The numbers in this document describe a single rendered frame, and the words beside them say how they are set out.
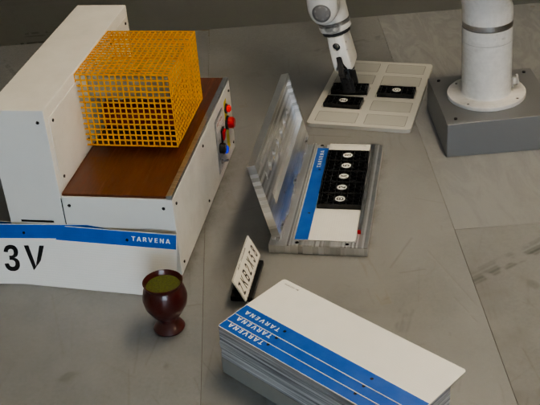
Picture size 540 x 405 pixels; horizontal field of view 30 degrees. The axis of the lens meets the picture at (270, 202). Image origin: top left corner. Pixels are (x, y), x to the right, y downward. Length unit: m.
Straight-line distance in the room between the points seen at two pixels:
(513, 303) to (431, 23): 1.41
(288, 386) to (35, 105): 0.73
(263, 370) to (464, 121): 0.94
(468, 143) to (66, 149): 0.96
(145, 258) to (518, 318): 0.73
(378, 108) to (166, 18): 1.99
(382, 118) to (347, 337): 1.00
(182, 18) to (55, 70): 2.40
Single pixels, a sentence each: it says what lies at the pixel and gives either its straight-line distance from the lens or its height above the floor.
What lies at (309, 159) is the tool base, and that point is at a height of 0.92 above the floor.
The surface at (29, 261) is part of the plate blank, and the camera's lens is 2.13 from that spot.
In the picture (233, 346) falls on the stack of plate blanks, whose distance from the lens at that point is 1.77.
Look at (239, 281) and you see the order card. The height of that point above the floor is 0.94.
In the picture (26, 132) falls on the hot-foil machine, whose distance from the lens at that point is 2.00.
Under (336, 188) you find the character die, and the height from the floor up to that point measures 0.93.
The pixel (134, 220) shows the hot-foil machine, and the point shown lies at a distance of 2.02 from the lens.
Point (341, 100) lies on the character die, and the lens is 2.68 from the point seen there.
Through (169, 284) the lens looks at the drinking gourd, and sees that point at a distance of 1.89.
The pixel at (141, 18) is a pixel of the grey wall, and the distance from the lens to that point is 4.50.
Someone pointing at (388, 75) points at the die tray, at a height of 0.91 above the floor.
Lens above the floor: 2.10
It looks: 32 degrees down
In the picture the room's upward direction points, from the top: 5 degrees counter-clockwise
